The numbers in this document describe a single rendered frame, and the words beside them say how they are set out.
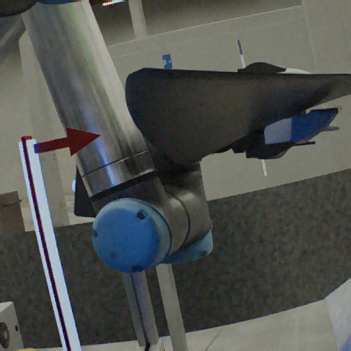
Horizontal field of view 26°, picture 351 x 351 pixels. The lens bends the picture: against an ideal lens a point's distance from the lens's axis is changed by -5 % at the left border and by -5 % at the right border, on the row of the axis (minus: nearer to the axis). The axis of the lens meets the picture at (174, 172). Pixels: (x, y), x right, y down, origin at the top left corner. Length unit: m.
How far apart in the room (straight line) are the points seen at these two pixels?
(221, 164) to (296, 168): 0.67
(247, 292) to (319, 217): 0.33
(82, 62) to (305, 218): 1.71
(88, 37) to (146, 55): 6.11
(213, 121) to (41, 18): 0.25
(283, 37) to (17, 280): 4.52
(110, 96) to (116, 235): 0.14
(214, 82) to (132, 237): 0.26
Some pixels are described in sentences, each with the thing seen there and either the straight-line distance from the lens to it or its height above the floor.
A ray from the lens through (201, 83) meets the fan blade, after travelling 0.54.
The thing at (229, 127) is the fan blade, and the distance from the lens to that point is 0.68.
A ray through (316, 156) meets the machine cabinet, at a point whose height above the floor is 0.74.
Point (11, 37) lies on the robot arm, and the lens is 1.00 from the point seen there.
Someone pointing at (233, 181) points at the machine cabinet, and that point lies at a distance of 6.75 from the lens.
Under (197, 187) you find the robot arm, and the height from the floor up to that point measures 1.10.
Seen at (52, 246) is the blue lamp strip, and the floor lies 1.10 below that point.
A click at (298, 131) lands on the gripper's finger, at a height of 1.15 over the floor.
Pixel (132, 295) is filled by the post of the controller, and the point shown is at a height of 0.94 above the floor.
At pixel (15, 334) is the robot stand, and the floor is 0.95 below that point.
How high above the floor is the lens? 1.17
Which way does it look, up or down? 3 degrees down
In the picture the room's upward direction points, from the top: 11 degrees counter-clockwise
